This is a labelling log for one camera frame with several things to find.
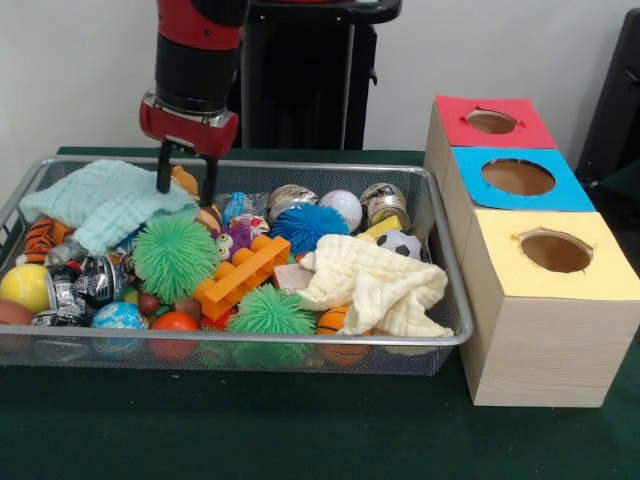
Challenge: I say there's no mint green cloth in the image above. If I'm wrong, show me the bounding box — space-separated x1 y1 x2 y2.
18 159 199 256

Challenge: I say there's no white toy baseball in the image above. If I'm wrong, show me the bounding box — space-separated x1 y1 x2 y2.
318 189 364 234

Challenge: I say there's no dark green tablecloth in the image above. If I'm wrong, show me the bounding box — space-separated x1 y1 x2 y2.
0 145 640 480
597 159 640 202

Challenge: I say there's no crushed black can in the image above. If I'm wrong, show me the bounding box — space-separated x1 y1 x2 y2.
45 254 126 321

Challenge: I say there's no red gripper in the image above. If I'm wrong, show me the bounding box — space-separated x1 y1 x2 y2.
138 89 240 208

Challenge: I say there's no orange toy building block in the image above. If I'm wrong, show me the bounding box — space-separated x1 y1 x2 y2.
193 234 292 321

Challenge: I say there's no silver mesh bin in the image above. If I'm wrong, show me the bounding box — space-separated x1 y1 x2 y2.
0 154 475 377

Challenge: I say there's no black and white soccer ball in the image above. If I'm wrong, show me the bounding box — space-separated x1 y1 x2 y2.
375 229 424 262

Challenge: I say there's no green spiky rubber ball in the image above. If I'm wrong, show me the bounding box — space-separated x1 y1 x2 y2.
227 283 304 335
130 215 221 305

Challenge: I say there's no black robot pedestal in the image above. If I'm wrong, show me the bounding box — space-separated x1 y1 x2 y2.
234 0 404 151

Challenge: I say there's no yellow ball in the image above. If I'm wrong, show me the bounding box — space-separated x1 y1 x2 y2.
0 263 52 314

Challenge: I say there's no wooden box with three holes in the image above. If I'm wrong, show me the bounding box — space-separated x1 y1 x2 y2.
423 94 640 409

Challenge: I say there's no crushed clear plastic bottle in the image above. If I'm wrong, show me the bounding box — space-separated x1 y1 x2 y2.
222 192 269 226

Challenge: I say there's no cream cloth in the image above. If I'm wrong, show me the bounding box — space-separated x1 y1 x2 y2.
294 233 455 339

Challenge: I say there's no blue spiky rubber ball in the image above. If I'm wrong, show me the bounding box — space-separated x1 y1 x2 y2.
269 202 344 257

